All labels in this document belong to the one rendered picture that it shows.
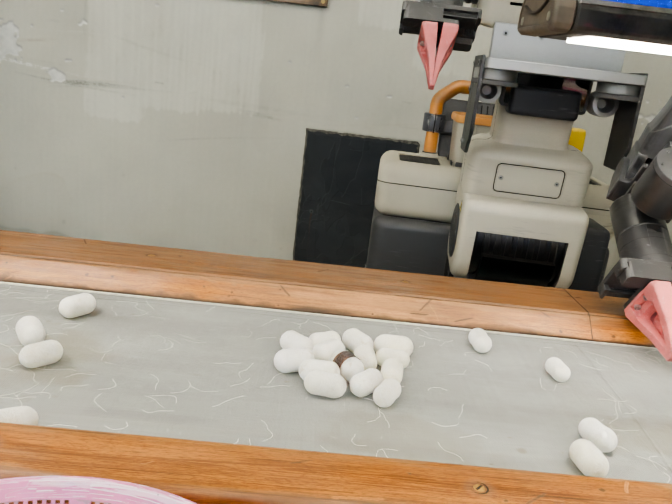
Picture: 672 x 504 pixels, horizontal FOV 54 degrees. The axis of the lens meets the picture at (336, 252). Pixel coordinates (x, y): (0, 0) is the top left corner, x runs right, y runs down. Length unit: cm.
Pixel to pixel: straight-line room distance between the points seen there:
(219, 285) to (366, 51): 196
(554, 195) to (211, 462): 95
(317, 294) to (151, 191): 213
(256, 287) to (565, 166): 69
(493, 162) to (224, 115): 164
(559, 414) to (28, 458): 41
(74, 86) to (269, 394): 243
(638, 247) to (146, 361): 54
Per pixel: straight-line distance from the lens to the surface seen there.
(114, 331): 66
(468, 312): 76
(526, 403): 62
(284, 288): 74
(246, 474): 42
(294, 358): 58
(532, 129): 126
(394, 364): 59
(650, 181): 80
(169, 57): 276
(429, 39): 89
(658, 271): 78
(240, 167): 271
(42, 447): 45
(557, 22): 45
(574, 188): 127
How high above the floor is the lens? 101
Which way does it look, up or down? 16 degrees down
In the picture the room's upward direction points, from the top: 7 degrees clockwise
